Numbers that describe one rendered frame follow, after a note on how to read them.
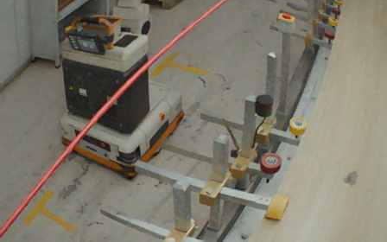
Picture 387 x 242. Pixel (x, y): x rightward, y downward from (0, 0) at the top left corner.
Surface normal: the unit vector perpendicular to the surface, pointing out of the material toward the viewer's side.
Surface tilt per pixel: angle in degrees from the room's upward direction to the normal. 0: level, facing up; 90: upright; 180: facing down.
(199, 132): 0
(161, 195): 0
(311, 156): 0
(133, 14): 82
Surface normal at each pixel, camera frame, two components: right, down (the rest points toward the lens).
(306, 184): 0.00, -0.81
